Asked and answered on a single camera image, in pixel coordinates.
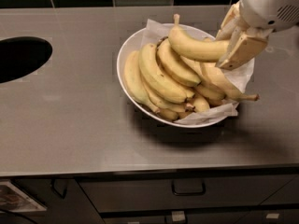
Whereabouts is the left cabinet door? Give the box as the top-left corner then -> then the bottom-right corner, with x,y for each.
14,178 -> 104,224

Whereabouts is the lower grey drawer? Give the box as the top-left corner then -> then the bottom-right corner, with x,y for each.
104,209 -> 299,224

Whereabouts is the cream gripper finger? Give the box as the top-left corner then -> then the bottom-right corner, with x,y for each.
217,27 -> 273,70
216,3 -> 249,40

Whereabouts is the grey drawer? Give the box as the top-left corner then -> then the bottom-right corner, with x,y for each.
104,209 -> 299,224
80,175 -> 292,213

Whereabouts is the grey drawer front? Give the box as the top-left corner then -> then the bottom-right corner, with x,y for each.
80,175 -> 292,213

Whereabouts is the white paper liner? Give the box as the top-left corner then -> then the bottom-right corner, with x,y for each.
138,20 -> 254,128

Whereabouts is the white oval bowl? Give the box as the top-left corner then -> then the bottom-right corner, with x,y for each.
117,21 -> 238,128

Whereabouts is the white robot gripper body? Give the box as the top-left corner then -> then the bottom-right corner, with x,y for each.
239,0 -> 299,32

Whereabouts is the black left cabinet handle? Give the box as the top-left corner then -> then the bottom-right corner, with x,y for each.
50,179 -> 68,200

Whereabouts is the black drawer handle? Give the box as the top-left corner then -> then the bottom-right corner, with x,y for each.
171,179 -> 206,197

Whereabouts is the right banana with stem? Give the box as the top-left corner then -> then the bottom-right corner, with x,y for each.
200,63 -> 259,101

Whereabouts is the yellow banana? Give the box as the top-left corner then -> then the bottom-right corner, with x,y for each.
139,43 -> 194,104
168,14 -> 229,62
123,50 -> 160,113
142,78 -> 194,113
157,39 -> 201,87

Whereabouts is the round black sink hole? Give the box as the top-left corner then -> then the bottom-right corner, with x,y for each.
0,36 -> 53,83

